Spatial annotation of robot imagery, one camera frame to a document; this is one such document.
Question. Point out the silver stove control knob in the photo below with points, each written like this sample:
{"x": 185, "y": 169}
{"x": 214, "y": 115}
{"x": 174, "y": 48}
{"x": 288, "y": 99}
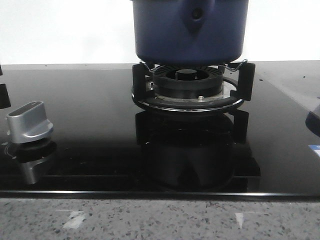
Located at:
{"x": 29, "y": 123}

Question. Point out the black gas burner head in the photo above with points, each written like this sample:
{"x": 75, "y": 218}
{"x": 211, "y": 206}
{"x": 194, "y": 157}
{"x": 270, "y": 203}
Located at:
{"x": 187, "y": 83}

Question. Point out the black pot support grate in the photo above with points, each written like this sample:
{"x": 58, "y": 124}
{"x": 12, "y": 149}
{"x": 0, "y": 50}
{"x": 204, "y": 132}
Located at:
{"x": 238, "y": 79}

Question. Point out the black left burner grate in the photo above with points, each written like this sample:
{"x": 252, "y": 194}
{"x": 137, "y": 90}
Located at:
{"x": 4, "y": 97}

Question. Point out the blue cooking pot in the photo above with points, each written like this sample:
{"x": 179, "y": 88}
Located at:
{"x": 189, "y": 32}

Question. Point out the black glass cooktop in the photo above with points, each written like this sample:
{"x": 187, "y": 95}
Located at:
{"x": 105, "y": 147}

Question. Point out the blue white label sticker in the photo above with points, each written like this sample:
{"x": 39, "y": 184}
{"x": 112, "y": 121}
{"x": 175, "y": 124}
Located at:
{"x": 315, "y": 148}

